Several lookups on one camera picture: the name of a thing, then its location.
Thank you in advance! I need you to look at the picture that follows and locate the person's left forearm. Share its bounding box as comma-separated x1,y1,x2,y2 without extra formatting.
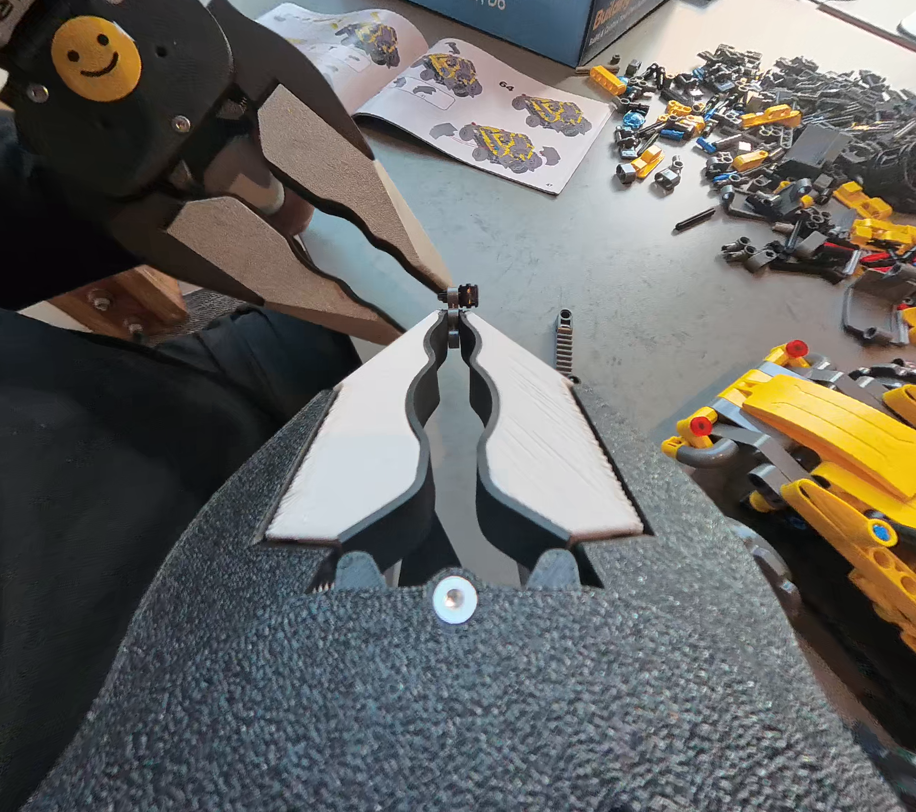
0,111,144,312

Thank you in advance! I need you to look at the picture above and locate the small black connector assembly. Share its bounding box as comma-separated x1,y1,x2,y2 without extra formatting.
438,282,479,351

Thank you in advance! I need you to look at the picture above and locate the person's left hand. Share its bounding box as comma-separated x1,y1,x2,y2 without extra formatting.
275,191,316,239

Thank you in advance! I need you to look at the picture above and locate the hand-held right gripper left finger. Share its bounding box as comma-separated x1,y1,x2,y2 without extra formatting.
265,310,450,559

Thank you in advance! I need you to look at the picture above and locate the yellow toy vehicle model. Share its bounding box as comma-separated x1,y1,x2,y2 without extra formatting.
660,340,916,656

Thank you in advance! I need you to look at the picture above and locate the building instruction booklet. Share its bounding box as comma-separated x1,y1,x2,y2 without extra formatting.
254,2,616,196

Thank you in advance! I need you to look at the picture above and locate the grey gear rack piece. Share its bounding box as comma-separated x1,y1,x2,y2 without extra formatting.
552,308,577,378

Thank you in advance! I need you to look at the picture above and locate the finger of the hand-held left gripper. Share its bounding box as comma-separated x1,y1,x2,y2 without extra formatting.
255,82,455,296
165,195,405,346

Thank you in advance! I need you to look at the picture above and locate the grey desk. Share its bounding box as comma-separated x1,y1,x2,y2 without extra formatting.
143,0,916,812

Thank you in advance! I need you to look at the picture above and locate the wooden post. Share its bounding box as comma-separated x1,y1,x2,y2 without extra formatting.
46,264,188,344

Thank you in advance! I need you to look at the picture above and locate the person's black clothing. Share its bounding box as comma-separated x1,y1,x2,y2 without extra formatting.
0,304,362,812

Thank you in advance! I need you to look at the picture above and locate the yellow grey connector piece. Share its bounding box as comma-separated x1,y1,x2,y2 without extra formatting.
615,146,665,185

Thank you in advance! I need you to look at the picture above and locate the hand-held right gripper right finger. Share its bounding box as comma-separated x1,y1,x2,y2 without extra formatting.
458,310,646,570

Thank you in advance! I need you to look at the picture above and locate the pile of building pieces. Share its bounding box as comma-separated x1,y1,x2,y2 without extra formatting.
587,42,916,348

